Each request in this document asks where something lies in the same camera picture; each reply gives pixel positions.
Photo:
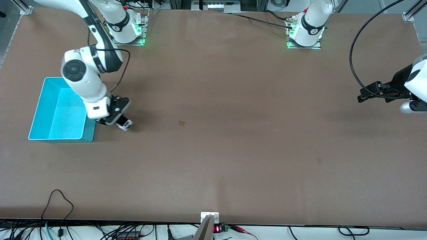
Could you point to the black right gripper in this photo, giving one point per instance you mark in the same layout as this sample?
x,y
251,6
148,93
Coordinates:
x,y
117,106

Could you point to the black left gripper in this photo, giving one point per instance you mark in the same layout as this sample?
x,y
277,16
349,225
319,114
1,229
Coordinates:
x,y
399,81

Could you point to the white jeep toy black roof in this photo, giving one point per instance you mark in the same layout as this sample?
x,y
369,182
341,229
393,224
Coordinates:
x,y
128,125

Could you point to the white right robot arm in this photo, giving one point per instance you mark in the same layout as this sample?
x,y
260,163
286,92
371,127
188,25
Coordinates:
x,y
86,83

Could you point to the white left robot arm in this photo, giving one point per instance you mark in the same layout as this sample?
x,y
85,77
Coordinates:
x,y
310,30

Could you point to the cyan plastic storage bin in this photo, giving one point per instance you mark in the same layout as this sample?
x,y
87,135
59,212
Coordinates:
x,y
60,116

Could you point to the red power strip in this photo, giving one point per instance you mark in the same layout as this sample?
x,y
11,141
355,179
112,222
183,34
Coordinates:
x,y
128,237

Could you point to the red LED display module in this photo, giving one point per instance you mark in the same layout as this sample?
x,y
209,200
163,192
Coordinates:
x,y
217,229

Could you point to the lit electronics box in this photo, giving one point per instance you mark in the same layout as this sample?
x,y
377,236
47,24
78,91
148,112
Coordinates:
x,y
217,6

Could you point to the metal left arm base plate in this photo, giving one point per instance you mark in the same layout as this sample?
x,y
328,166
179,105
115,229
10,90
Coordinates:
x,y
315,46

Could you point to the aluminium table corner bracket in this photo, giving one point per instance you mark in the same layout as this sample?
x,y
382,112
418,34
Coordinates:
x,y
408,16
26,10

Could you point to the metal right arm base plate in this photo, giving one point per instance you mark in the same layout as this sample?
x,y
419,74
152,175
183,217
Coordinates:
x,y
144,26

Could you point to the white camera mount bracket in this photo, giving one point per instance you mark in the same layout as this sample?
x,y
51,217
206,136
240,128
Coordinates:
x,y
204,216

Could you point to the grey metal mount bar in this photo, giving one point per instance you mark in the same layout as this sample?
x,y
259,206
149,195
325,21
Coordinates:
x,y
204,231

